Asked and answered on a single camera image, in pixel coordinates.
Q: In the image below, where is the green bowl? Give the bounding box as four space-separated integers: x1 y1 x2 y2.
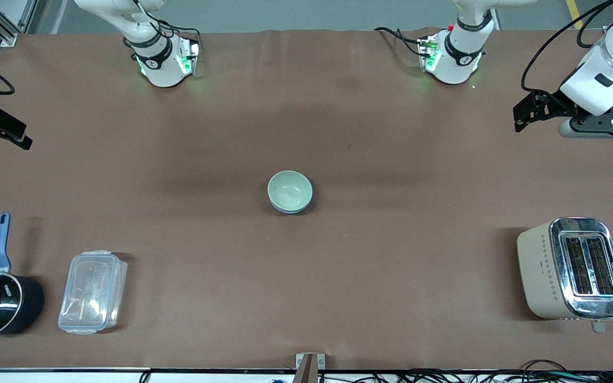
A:
267 170 313 211

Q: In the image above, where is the blue bowl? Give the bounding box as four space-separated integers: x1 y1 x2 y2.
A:
269 198 314 215

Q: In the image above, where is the left base connector panel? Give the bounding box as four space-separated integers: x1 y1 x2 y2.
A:
418 36 441 73

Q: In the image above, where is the base connector panel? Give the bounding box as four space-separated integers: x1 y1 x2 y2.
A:
418 36 441 73
176 38 201 76

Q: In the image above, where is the beige chrome toaster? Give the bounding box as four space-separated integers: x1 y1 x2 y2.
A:
517 217 613 334

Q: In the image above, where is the clear plastic food container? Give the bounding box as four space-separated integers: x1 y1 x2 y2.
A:
58 251 128 336

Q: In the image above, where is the right base connector panel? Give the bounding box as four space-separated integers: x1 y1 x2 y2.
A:
176 38 201 76

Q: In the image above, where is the brown table cloth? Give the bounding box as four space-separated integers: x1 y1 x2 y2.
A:
0 29 613 371

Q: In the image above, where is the aluminium frame profile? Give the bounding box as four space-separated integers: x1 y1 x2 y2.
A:
0 0 38 47

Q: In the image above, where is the black left base cable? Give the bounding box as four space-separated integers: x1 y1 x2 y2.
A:
374 27 425 57

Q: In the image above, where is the black base cable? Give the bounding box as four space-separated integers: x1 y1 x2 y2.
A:
374 27 425 57
144 19 202 46

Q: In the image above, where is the black saucepan blue handle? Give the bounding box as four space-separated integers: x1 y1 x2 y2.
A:
0 213 45 339

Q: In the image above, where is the black right base cable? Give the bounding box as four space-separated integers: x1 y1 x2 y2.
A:
144 19 202 46

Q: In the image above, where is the black cable tangle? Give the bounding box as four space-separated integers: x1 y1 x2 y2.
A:
317 359 613 383

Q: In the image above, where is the metal bracket with brown post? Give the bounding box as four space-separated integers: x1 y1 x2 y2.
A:
295 353 326 383

